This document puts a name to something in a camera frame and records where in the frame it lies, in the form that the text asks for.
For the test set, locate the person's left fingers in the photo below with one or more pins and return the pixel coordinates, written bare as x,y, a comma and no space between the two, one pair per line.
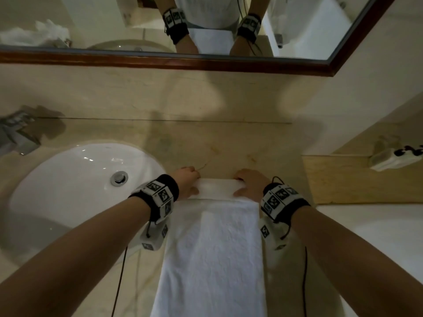
195,176

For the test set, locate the person's left hand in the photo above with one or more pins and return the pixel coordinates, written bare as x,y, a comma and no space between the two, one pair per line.
184,181

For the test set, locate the chrome faucet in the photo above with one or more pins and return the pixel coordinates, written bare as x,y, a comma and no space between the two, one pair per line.
16,135

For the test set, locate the person's right hand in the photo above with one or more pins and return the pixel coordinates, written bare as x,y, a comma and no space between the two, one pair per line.
254,184

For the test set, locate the white soap dish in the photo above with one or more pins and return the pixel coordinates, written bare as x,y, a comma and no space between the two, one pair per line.
395,158

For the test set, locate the person's left forearm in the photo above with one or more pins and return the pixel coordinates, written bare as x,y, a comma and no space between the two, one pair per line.
76,254

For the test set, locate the person's right fingers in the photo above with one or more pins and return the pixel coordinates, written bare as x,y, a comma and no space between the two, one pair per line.
240,176

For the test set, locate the black wrist tracker with markers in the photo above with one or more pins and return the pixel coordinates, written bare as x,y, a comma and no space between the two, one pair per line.
281,203
158,198

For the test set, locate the white ceramic bathroom fixture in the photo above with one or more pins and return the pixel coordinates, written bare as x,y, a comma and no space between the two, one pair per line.
396,240

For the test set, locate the wood-framed wall mirror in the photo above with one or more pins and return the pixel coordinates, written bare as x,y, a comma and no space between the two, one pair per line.
99,26

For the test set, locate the person's right forearm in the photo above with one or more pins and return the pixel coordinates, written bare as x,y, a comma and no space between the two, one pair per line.
357,260

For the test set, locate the chrome sink drain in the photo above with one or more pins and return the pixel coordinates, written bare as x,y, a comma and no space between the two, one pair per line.
119,178

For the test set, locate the white sink basin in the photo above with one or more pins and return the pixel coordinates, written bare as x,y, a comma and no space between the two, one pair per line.
72,184

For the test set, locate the white towel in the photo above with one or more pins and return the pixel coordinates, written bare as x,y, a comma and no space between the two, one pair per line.
213,247

